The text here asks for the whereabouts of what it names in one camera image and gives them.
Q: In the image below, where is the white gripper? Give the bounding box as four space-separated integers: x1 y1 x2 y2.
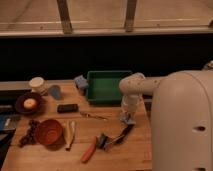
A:
121 95 140 118

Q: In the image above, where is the light blue towel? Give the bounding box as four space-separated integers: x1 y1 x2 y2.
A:
120 113 136 125

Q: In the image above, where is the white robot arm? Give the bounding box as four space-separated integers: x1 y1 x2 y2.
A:
119 69 213 171

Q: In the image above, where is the green plastic tray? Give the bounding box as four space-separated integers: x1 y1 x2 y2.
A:
86 70 132 105

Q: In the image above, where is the black binder clip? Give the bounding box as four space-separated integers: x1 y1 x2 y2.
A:
96 134 108 149

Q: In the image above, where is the metal fork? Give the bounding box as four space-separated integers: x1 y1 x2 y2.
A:
80 112 108 121

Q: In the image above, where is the yellow banana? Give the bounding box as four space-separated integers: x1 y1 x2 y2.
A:
64 121 76 151

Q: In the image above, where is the orange carrot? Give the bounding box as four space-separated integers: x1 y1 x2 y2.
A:
81 137 97 163

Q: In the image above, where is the black rectangular box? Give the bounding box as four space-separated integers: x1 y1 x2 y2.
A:
57 104 78 113

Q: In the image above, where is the blue plastic cup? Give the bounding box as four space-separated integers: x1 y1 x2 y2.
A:
48 85 62 100

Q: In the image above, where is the orange bowl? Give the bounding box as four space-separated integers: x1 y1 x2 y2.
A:
34 119 63 146

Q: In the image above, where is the white ceramic mug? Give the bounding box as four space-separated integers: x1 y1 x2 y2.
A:
29 77 47 95

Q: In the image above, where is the yellow apple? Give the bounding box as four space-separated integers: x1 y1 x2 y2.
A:
23 98 37 109

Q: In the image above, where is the dark brown plate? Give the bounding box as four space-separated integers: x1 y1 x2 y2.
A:
15 92 43 115

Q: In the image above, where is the dark grape bunch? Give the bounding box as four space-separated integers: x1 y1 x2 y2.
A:
18 120 39 147

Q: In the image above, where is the blue book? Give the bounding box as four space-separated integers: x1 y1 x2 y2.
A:
0 115 20 132

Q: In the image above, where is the black handled brush tool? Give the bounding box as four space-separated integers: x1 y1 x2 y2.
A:
103 124 134 150

